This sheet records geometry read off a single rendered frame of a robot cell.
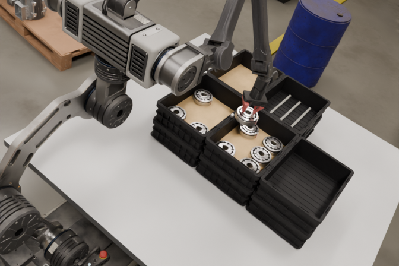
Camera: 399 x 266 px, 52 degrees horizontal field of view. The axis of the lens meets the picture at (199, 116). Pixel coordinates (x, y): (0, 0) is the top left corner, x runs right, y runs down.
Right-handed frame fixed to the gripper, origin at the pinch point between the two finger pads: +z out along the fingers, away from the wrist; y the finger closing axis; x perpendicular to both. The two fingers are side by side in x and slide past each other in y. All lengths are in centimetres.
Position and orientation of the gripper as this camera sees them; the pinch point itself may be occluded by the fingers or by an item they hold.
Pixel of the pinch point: (248, 111)
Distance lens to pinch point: 185.3
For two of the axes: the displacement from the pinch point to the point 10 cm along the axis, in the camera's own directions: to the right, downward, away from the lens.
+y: -9.6, -1.4, -2.4
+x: 0.9, 6.7, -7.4
